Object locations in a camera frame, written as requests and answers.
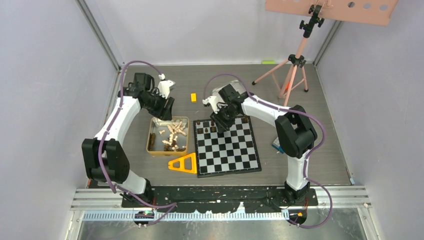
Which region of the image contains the tin lid with bears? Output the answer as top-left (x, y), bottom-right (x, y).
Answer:
top-left (211, 79), bottom-right (247, 96)

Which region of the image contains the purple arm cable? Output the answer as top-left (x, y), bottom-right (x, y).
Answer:
top-left (202, 73), bottom-right (333, 230)
top-left (97, 60), bottom-right (180, 228)

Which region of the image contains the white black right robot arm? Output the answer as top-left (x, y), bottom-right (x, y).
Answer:
top-left (203, 81), bottom-right (318, 205)

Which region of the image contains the yellow triangular toy frame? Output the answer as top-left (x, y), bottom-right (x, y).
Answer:
top-left (168, 152), bottom-right (198, 174)

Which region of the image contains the small green block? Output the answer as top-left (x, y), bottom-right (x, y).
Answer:
top-left (261, 60), bottom-right (276, 65)

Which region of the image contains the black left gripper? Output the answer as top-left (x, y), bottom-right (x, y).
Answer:
top-left (143, 89), bottom-right (174, 121)

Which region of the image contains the small yellow block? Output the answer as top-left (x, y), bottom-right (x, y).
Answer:
top-left (190, 93), bottom-right (197, 103)

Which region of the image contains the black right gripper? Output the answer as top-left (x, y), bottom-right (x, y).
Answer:
top-left (210, 105), bottom-right (239, 134)

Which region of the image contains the blue white lego block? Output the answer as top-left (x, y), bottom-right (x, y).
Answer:
top-left (271, 137), bottom-right (284, 154)

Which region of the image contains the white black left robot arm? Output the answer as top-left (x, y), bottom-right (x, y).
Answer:
top-left (81, 73), bottom-right (175, 207)

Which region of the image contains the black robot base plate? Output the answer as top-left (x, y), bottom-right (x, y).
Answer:
top-left (121, 185), bottom-right (318, 214)

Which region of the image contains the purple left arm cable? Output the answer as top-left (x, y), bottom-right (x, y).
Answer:
top-left (97, 60), bottom-right (180, 228)

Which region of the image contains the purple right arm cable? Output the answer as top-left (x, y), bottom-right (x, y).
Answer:
top-left (202, 73), bottom-right (333, 230)

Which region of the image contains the gold tin box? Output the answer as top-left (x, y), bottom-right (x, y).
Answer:
top-left (146, 116), bottom-right (190, 158)

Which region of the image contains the pink tripod music stand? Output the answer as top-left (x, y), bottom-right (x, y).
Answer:
top-left (252, 0), bottom-right (398, 106)

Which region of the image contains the black white folding chessboard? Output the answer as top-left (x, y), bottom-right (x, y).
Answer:
top-left (192, 116), bottom-right (262, 178)

